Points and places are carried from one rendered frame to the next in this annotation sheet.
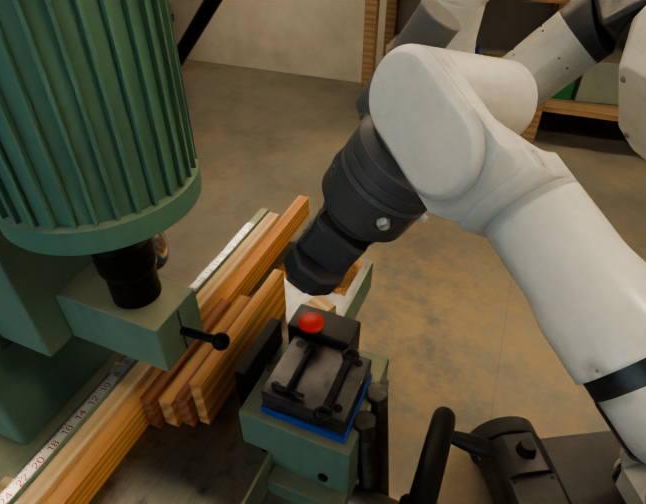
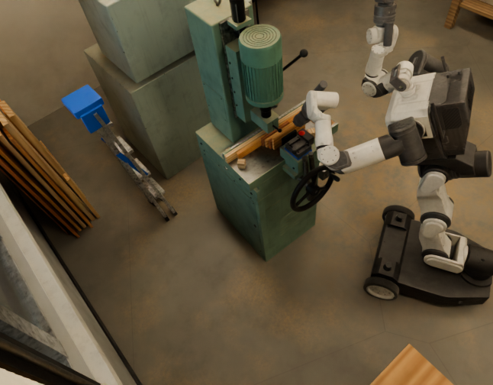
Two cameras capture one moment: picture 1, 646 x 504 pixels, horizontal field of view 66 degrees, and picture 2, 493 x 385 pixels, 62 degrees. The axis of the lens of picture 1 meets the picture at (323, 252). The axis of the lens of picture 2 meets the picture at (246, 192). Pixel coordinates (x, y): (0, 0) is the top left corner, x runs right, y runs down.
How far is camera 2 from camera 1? 1.45 m
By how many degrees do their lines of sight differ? 29
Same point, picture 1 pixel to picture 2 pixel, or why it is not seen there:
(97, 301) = (258, 114)
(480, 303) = not seen: hidden behind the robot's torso
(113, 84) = (269, 83)
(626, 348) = (317, 143)
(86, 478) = (246, 150)
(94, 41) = (267, 79)
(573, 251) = (319, 130)
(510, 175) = (315, 116)
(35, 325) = (245, 115)
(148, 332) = (265, 124)
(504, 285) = not seen: hidden behind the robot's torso
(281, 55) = not seen: outside the picture
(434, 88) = (310, 100)
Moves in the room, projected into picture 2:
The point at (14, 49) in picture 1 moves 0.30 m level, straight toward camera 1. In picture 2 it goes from (256, 79) to (259, 131)
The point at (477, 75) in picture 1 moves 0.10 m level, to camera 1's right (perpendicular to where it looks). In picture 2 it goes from (321, 98) to (345, 105)
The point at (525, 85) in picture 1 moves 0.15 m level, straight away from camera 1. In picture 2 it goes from (334, 100) to (360, 82)
